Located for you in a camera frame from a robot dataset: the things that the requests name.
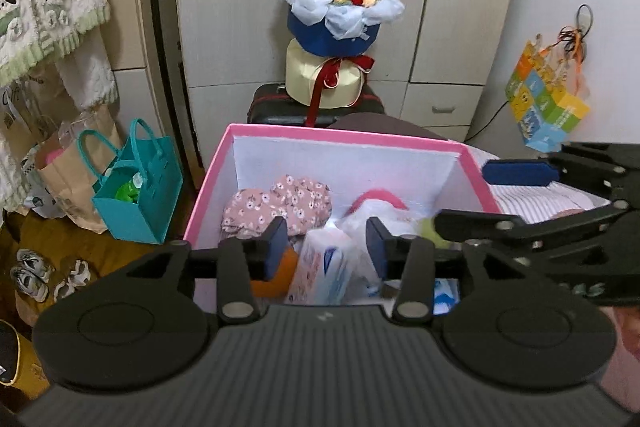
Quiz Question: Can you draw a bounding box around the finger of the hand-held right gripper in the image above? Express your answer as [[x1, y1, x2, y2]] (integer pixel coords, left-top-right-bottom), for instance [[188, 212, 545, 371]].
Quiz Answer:
[[482, 142, 640, 198], [432, 202, 632, 254]]

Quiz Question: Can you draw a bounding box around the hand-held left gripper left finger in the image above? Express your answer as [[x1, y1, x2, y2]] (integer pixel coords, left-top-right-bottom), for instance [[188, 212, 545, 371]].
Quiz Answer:
[[99, 216, 291, 324]]

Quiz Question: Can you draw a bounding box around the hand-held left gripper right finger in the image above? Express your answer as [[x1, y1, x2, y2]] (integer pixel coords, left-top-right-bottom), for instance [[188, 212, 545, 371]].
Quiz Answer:
[[365, 216, 551, 324]]

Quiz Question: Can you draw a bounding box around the orange soft toy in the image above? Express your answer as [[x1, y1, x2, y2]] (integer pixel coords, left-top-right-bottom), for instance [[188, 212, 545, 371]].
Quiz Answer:
[[249, 248, 302, 301]]

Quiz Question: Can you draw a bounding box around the clear plastic bag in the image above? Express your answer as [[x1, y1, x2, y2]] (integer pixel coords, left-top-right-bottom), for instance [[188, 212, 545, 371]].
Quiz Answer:
[[339, 199, 427, 289]]

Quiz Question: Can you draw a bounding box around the pink floral cloth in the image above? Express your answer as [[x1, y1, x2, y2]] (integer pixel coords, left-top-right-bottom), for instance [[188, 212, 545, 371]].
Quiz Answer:
[[222, 174, 334, 239]]

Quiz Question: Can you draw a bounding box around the white tissue pack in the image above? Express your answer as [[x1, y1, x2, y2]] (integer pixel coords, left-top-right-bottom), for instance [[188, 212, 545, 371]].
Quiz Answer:
[[286, 228, 354, 306]]

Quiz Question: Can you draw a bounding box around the blue white wet wipes pack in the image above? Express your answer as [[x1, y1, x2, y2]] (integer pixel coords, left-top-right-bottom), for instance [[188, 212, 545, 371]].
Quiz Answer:
[[434, 278, 462, 316]]

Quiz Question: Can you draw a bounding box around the pink cardboard box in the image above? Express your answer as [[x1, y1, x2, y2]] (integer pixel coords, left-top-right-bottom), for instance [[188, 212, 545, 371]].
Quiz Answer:
[[182, 123, 503, 310]]

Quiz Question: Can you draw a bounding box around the striped bed sheet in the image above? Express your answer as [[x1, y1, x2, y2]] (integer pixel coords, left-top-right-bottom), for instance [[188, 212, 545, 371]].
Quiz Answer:
[[467, 147, 612, 220]]

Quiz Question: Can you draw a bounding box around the colourful gift bag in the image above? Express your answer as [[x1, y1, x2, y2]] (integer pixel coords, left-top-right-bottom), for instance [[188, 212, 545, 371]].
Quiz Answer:
[[504, 27, 592, 154]]

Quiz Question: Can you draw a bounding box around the brown blanket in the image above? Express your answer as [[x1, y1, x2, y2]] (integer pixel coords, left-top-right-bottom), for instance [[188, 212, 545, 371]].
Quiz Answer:
[[326, 112, 447, 141]]

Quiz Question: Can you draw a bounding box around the dark suitcase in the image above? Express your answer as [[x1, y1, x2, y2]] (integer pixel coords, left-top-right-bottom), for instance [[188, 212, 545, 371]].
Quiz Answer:
[[246, 82, 389, 128]]

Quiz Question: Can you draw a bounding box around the teal felt bag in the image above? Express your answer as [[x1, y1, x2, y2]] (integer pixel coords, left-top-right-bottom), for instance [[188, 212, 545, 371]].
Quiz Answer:
[[91, 118, 184, 245]]

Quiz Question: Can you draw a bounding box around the green plastic bottle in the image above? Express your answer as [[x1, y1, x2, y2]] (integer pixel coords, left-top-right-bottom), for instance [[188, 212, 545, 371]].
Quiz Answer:
[[114, 172, 147, 204]]

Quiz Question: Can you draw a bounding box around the white sandal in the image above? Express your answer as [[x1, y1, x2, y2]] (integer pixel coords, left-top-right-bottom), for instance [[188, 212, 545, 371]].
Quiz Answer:
[[67, 259, 92, 288], [52, 278, 77, 301]]

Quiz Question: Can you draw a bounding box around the brown paper bag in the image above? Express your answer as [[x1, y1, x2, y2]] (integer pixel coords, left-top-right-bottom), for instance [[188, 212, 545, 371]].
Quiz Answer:
[[34, 103, 124, 234]]

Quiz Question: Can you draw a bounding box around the yellow flower bouquet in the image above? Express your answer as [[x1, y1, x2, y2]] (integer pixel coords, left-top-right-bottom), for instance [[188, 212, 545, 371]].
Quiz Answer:
[[272, 0, 407, 111]]

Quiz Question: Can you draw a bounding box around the grey sneaker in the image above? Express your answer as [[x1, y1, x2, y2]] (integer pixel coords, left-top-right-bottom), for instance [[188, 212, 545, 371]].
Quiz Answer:
[[9, 268, 50, 304], [16, 248, 54, 282]]

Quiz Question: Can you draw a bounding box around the grey wardrobe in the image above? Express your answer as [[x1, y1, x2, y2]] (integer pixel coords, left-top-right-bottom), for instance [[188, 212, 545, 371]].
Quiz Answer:
[[172, 0, 527, 144]]

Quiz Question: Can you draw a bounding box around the black yellow bag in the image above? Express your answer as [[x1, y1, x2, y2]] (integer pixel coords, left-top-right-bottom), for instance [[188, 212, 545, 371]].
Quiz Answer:
[[0, 319, 49, 400]]

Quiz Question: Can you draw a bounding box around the beige printed paper bag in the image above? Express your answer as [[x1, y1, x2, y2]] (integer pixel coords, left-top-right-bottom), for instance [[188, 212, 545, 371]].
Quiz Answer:
[[0, 79, 37, 144]]

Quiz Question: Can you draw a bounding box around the black wall cable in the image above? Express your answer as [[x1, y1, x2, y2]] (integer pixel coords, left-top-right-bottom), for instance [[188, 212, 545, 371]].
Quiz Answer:
[[464, 97, 512, 144]]

